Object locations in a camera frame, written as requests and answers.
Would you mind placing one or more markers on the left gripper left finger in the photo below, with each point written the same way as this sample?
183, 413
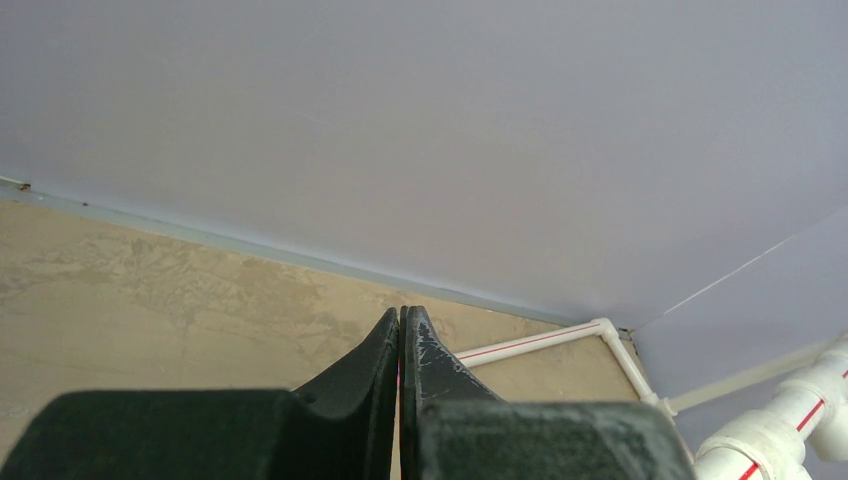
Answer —
338, 425

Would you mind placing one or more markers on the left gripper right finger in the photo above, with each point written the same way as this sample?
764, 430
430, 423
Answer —
452, 426

